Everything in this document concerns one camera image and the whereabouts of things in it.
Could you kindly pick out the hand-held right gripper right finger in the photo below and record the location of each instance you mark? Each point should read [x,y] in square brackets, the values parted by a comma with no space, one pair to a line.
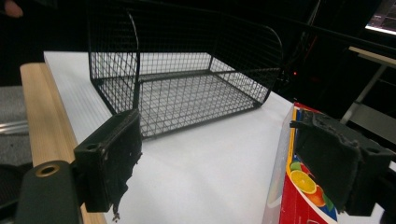
[336,161]

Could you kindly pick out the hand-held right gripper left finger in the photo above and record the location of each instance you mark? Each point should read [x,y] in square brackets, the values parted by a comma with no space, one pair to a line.
[107,161]

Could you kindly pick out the red fruit print carton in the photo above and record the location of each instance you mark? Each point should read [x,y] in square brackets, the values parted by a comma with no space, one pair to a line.
[299,189]

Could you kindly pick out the wooden table edge strip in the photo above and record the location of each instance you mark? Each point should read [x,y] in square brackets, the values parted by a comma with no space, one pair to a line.
[46,118]

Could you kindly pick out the metal stand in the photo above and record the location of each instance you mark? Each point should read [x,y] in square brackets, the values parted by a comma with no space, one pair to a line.
[370,90]

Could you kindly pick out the computer monitor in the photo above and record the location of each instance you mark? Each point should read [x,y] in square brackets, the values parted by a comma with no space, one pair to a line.
[383,18]

